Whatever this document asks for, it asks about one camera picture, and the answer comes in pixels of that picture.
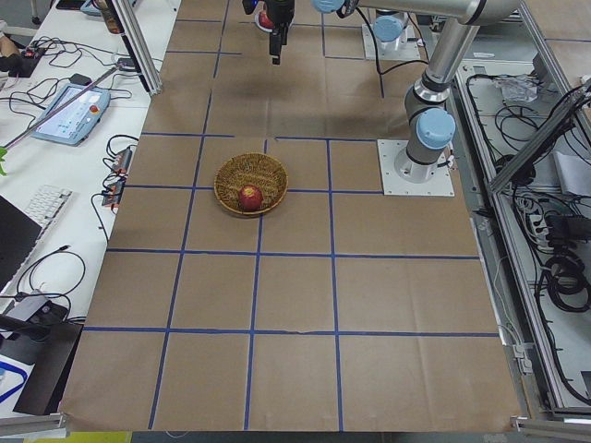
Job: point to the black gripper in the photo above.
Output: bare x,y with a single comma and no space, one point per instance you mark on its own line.
280,14

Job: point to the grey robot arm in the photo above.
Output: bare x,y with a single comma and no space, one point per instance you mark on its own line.
431,127

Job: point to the woven wicker basket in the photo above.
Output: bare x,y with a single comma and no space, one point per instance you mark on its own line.
250,184

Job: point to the dark red apple in basket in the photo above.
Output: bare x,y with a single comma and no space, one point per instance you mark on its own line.
250,198

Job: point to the teach pendant tablet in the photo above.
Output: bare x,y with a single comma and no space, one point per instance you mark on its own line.
73,124

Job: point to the white keyboard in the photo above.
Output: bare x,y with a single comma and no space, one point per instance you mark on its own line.
46,204

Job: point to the white power strip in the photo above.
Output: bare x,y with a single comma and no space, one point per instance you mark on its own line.
537,228

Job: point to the black laptop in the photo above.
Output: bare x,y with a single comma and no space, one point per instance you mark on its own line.
19,236

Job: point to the grey box device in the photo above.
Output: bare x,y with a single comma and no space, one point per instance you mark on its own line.
38,310

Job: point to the black box on desk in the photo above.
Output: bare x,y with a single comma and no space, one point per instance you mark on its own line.
47,381

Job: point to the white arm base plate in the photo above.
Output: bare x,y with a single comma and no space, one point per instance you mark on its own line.
405,48
402,177

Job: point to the aluminium profile post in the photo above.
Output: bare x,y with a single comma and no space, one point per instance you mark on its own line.
137,47

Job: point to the cable bundle right side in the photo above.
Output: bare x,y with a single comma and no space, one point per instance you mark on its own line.
563,276

